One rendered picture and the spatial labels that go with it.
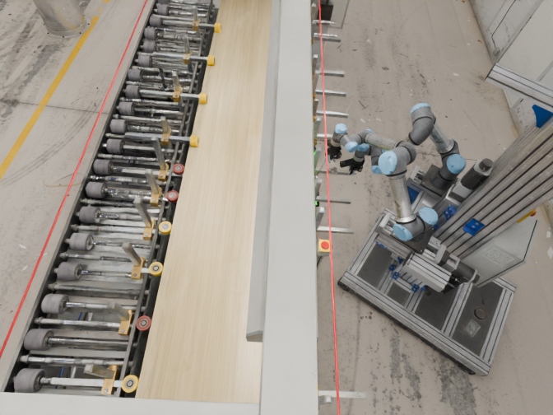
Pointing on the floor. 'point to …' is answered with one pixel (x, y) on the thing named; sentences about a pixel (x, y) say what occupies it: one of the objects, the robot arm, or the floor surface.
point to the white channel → (301, 194)
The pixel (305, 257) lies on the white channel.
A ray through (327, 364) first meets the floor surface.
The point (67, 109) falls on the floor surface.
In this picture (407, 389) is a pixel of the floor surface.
